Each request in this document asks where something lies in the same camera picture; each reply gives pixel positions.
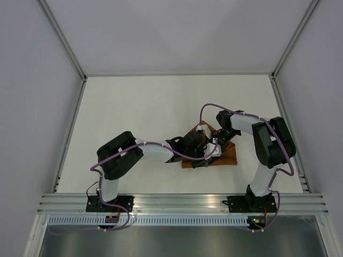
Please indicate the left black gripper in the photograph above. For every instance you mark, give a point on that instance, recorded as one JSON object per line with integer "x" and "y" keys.
{"x": 200, "y": 163}

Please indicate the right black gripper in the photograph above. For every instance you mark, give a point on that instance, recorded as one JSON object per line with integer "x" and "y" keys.
{"x": 223, "y": 147}

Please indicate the orange-brown cloth napkin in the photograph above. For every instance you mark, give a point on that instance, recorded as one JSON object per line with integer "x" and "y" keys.
{"x": 228, "y": 156}

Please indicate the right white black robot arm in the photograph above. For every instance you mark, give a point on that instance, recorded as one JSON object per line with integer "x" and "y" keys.
{"x": 274, "y": 147}

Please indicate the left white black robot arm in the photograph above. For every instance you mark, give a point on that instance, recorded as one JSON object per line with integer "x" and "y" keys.
{"x": 121, "y": 154}

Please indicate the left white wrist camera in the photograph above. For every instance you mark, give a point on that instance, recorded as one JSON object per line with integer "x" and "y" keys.
{"x": 212, "y": 149}

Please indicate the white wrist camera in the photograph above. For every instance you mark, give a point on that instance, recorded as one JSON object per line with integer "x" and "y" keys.
{"x": 204, "y": 129}
{"x": 212, "y": 149}

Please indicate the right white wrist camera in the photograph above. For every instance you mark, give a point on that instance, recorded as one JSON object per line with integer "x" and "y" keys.
{"x": 204, "y": 129}

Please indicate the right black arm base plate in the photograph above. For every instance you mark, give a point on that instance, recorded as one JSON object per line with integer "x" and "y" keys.
{"x": 239, "y": 204}

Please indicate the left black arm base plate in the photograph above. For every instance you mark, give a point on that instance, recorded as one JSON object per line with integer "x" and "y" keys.
{"x": 94, "y": 205}

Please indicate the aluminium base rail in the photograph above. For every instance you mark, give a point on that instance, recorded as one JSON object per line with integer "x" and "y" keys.
{"x": 183, "y": 204}

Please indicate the right aluminium frame post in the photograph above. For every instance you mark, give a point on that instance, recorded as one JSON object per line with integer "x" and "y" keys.
{"x": 294, "y": 38}

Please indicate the aluminium frame post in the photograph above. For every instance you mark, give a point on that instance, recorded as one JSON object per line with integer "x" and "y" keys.
{"x": 294, "y": 38}
{"x": 51, "y": 19}

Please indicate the white slotted cable duct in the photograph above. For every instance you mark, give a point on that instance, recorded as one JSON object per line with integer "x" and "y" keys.
{"x": 150, "y": 220}

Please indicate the left aluminium frame post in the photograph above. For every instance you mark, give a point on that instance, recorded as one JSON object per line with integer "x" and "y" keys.
{"x": 51, "y": 19}

